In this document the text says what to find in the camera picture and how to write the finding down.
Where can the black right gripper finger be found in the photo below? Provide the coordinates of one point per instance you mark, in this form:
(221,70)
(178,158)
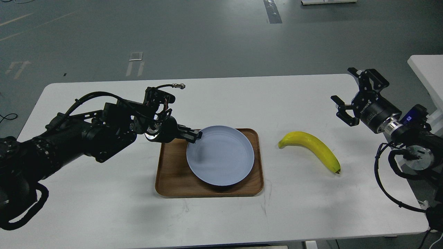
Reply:
(342,111)
(370,83)

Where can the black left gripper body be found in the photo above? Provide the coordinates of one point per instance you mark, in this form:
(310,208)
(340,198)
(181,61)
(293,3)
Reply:
(167,132)

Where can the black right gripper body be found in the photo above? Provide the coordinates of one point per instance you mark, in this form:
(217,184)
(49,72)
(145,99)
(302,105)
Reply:
(374,110)

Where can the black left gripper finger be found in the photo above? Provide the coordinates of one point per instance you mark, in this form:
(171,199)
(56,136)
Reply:
(188,134)

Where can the light blue plate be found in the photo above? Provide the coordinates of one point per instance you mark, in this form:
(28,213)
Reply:
(223,156)

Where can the yellow banana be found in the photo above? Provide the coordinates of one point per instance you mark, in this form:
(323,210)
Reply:
(315,145)

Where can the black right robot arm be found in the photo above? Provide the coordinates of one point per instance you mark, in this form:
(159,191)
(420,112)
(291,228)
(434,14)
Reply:
(416,151)

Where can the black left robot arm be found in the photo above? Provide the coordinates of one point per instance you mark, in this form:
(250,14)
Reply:
(100,125)

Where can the brown wooden tray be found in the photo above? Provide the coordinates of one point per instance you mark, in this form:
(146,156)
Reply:
(175,178)

